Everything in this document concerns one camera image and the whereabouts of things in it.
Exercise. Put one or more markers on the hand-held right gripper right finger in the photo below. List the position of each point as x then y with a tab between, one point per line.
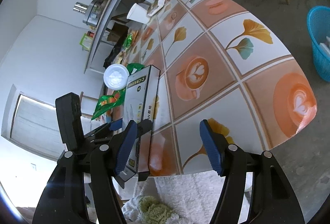
210	144

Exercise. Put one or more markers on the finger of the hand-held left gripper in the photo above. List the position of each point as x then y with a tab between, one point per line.
145	127
116	124

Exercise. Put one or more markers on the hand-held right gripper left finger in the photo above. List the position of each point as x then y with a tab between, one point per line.
126	144

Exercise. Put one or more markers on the green orange snack bag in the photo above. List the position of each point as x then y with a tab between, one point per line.
108	103

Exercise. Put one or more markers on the black white product box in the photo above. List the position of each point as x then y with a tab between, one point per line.
135	100

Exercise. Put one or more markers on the blue plastic basket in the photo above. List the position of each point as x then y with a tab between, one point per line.
321	59

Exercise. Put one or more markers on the white door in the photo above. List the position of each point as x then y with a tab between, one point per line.
38	121

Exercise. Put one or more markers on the white plastic lid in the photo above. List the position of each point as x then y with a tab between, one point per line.
116	77

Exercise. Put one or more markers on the black bag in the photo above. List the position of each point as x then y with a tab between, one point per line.
112	57

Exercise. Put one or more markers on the yellow snack packet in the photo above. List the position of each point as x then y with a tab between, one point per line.
121	57

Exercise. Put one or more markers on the green fleece cloth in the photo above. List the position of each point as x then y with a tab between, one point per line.
156	208

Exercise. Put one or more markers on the table with patterned cloth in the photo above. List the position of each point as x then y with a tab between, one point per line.
219	72

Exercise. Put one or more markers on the green food packet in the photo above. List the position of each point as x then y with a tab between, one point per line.
85	41

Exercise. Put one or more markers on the green foil packet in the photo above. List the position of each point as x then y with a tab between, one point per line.
128	43

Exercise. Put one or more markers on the dark sauce jar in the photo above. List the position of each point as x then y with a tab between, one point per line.
90	33

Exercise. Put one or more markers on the orange white packet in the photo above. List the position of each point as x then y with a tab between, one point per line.
134	34

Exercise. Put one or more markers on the white side table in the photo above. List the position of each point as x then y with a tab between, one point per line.
110	15

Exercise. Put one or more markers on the grey rice cooker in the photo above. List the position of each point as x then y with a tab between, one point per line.
95	11

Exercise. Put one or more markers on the white paper cup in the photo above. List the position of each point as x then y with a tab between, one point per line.
138	14

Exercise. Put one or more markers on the small white box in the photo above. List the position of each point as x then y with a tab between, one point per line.
156	7

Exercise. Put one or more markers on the wall switch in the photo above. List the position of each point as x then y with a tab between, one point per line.
33	166

